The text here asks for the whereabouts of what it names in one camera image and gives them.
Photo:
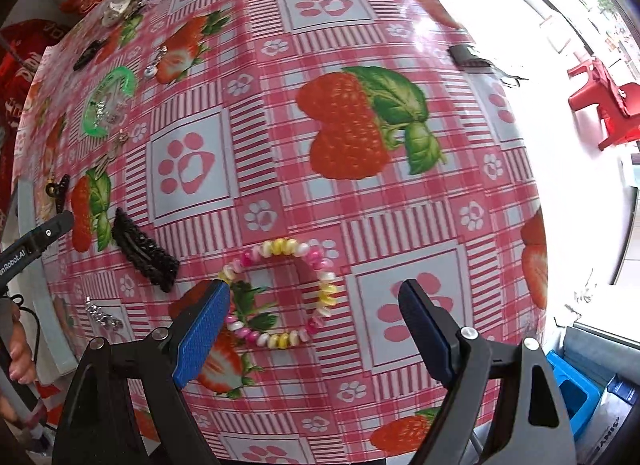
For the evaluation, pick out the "blue plastic stool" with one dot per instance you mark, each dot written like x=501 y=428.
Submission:
x=557 y=365

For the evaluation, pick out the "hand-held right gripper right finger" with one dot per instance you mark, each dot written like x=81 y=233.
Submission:
x=430 y=335

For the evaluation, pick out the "small silver hair clip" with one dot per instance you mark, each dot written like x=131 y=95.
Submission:
x=107 y=112

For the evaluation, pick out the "black snap hair clip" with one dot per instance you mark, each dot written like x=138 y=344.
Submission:
x=142 y=252

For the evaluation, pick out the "red plastic chair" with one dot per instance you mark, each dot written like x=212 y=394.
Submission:
x=607 y=110

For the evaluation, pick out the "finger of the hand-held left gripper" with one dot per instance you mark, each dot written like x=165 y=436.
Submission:
x=50 y=232

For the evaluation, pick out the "silver rhinestone hair clip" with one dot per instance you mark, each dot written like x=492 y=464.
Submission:
x=102 y=317

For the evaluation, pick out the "person's left hand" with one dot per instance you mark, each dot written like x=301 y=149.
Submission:
x=22 y=360

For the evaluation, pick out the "black tablecloth clip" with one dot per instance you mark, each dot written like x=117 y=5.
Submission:
x=465 y=56

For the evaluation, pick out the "silver dangle hair clip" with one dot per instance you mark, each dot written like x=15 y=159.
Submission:
x=150 y=70

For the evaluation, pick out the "small black claw clip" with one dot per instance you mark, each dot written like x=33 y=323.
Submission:
x=59 y=192

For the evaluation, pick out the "red sofa cover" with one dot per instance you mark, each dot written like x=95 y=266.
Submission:
x=20 y=70

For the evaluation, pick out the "slim gold hair clip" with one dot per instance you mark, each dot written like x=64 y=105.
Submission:
x=111 y=155

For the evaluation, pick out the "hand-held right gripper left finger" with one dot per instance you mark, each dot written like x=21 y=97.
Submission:
x=200 y=330

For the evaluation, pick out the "green plastic bangle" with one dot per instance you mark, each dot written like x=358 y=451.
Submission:
x=122 y=80

